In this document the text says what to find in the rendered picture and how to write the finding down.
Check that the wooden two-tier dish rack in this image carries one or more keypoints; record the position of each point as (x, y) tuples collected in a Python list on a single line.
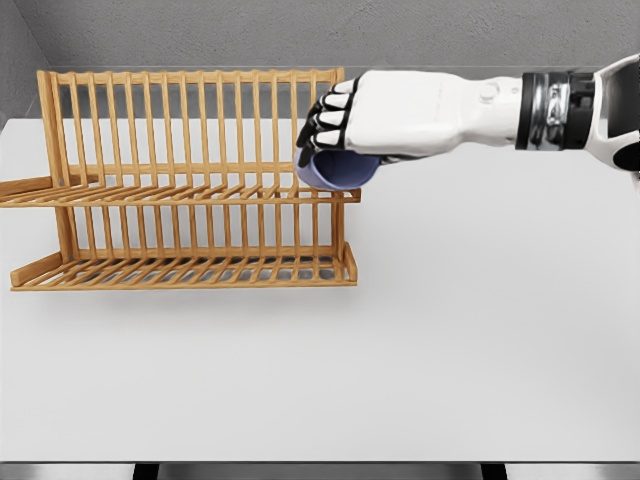
[(190, 200)]

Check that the blue cup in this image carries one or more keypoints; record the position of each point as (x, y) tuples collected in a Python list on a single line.
[(340, 172)]

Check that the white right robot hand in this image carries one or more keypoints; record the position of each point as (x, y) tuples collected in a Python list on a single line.
[(395, 112)]

